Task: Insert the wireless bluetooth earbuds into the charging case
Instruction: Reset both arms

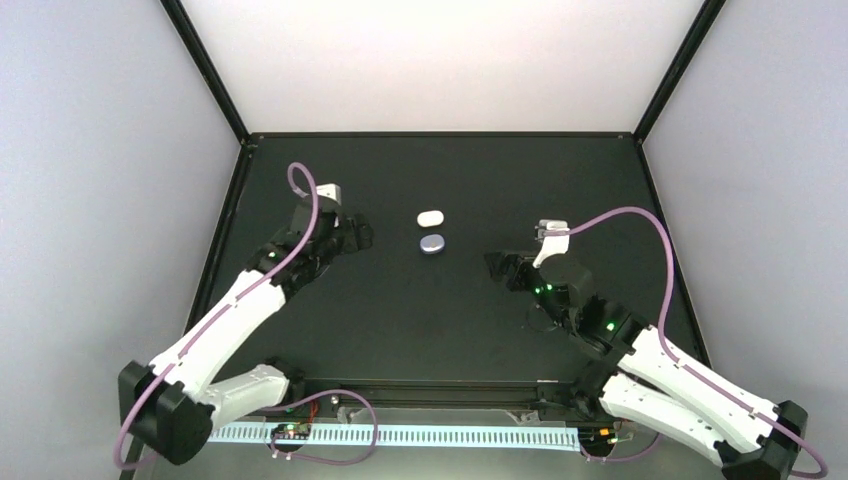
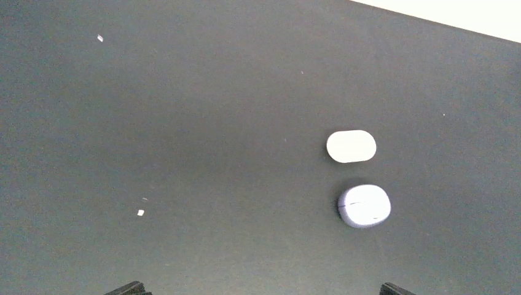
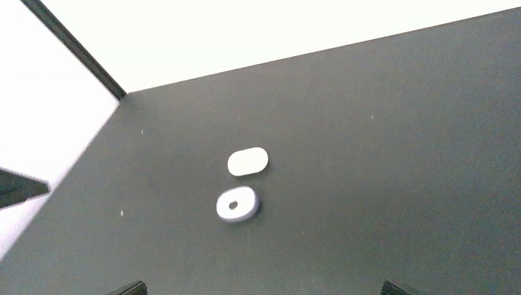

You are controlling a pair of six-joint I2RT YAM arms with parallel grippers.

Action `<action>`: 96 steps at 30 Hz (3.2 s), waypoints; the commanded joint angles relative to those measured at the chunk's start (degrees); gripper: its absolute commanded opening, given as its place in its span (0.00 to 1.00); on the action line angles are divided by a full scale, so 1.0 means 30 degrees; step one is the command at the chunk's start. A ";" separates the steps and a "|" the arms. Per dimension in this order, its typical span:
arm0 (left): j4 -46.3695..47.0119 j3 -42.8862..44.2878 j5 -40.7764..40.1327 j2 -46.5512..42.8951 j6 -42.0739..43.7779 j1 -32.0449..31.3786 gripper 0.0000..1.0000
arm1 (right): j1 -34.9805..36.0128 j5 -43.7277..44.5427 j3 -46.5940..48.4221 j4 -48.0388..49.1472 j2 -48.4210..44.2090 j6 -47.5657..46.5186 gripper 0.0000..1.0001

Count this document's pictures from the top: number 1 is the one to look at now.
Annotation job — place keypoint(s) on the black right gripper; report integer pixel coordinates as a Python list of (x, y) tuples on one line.
[(498, 266)]

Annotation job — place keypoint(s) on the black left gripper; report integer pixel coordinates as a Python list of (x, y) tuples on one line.
[(349, 243)]

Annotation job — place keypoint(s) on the purple earbud charging case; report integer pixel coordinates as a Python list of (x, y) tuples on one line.
[(432, 244)]

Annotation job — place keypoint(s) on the white earbud charging case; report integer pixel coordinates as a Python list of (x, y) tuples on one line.
[(430, 218)]

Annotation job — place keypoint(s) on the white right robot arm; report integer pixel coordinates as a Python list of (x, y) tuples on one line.
[(631, 375)]

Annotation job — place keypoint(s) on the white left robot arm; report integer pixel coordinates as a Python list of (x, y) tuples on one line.
[(174, 403)]

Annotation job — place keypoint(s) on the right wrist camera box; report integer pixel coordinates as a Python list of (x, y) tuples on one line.
[(554, 239)]

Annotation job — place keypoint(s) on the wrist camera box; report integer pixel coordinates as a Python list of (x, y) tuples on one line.
[(330, 191), (554, 239)]

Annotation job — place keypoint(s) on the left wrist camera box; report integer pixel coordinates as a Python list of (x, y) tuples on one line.
[(330, 191)]

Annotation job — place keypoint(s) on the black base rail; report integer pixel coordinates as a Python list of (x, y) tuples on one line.
[(551, 400)]

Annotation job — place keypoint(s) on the white slotted cable duct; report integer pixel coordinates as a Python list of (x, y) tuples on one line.
[(442, 436)]

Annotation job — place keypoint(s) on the black enclosure frame post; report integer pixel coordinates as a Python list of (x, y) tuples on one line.
[(193, 43)]

